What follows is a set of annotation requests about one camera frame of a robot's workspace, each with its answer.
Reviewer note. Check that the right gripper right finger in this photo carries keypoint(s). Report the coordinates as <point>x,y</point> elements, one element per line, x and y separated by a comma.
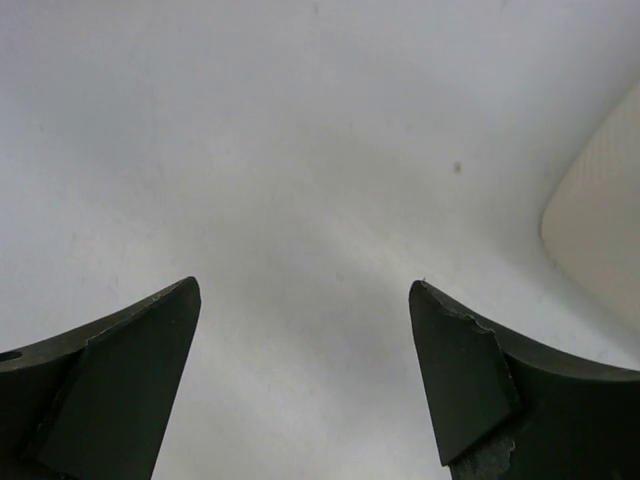
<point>504,406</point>

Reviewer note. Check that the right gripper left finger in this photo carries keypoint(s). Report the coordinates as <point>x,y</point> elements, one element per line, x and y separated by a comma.
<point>95,402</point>

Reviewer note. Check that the cream perforated plastic basket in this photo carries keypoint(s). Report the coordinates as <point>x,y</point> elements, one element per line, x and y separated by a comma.
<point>590,226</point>

